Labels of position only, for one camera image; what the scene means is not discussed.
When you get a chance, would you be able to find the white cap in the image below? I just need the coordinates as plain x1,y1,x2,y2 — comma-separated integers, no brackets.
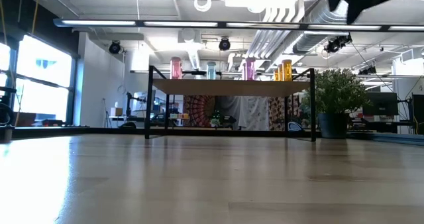
170,56,183,80

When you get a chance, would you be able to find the teal pill bottle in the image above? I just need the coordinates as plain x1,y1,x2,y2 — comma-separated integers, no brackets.
205,61,217,80

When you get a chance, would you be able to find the LED light bar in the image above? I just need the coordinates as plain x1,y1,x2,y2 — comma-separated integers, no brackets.
52,17,424,33

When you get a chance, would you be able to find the black ceiling spotlight cluster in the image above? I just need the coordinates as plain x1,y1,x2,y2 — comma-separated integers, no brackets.
323,34,352,54

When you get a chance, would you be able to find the green potted plant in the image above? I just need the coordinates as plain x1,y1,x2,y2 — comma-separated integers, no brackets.
299,68,372,140

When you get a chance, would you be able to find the black monitor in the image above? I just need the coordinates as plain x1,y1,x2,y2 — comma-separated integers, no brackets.
362,91,399,117
411,93,424,135

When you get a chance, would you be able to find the large window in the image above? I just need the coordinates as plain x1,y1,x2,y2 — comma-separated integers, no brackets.
0,34,78,125

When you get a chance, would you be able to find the brown patterned cloth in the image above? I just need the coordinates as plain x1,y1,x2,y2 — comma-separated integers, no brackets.
268,96,299,132

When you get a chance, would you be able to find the mandala tapestry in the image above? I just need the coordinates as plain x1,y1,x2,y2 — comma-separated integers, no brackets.
184,95,217,129

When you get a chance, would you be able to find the white floral curtain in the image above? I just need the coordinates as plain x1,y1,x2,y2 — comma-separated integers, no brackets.
217,96,270,131

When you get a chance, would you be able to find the small potted plant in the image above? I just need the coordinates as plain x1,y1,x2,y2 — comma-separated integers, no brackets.
209,110,222,129

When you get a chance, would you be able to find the silver ventilation duct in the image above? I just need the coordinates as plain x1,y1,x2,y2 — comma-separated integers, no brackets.
293,0,385,54

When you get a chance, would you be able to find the white ring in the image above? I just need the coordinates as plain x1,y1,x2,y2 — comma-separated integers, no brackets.
193,0,213,13

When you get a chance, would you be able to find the wooden shelf black metal frame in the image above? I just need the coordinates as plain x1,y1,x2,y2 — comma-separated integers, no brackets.
144,65,318,142

